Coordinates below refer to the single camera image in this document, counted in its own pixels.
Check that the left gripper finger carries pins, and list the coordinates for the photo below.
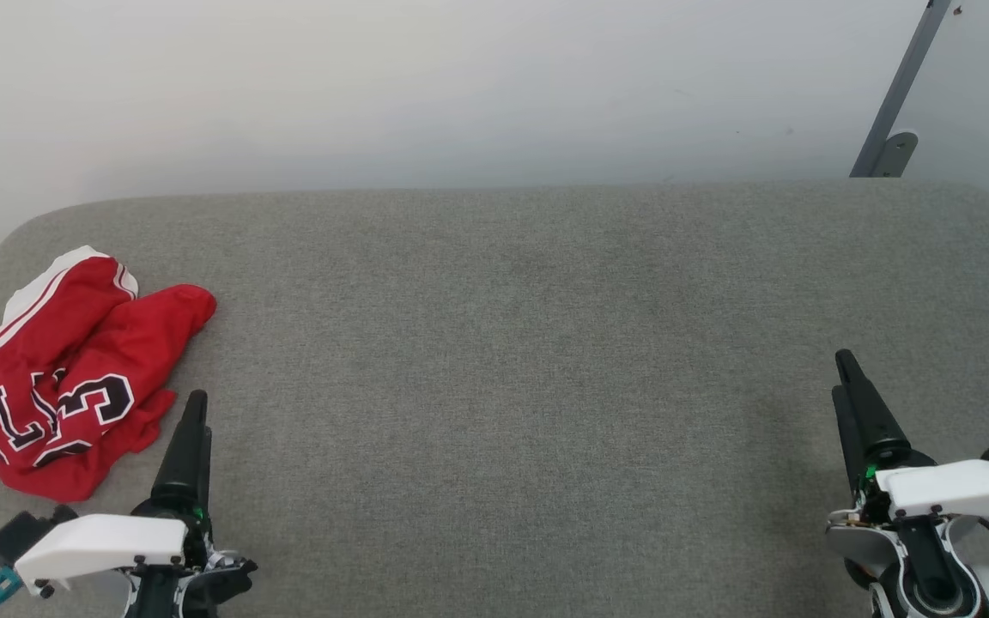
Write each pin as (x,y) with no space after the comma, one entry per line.
(184,455)
(207,463)

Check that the left gripper body white shell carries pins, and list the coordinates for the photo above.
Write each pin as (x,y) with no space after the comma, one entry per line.
(108,545)

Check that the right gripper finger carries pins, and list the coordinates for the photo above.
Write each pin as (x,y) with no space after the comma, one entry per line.
(876,421)
(852,446)

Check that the right gripper body white shell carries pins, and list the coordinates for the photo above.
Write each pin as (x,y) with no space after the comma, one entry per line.
(958,491)

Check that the red Bulls basketball jersey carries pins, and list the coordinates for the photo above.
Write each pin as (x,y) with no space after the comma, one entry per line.
(48,352)

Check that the grey fabric sofa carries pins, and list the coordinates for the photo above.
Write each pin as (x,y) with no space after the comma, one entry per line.
(503,386)

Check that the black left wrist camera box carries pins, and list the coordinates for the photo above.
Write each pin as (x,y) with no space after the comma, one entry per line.
(18,532)

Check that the grey metal bracket pole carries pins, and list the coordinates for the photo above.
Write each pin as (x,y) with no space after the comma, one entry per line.
(898,86)

